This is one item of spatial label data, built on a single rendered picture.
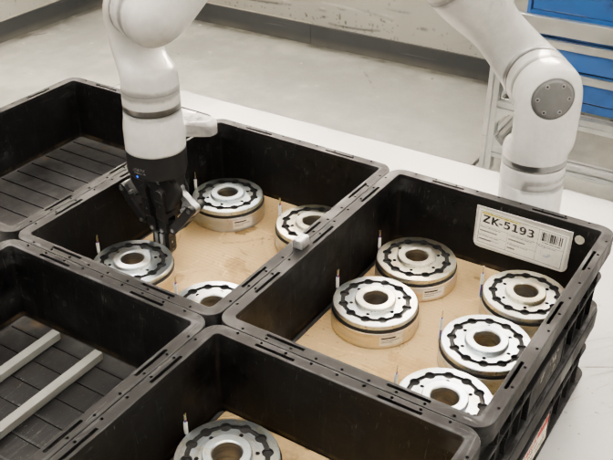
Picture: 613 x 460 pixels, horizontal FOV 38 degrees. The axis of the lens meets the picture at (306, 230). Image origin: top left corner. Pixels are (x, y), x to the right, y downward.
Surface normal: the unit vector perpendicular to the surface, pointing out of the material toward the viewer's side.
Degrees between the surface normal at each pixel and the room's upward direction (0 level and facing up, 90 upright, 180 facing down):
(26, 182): 0
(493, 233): 90
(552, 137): 93
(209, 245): 0
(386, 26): 90
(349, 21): 90
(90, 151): 0
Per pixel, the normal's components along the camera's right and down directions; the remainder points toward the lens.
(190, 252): 0.00, -0.85
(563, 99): 0.18, 0.55
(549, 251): -0.54, 0.44
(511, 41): 0.29, 0.69
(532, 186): -0.22, 0.53
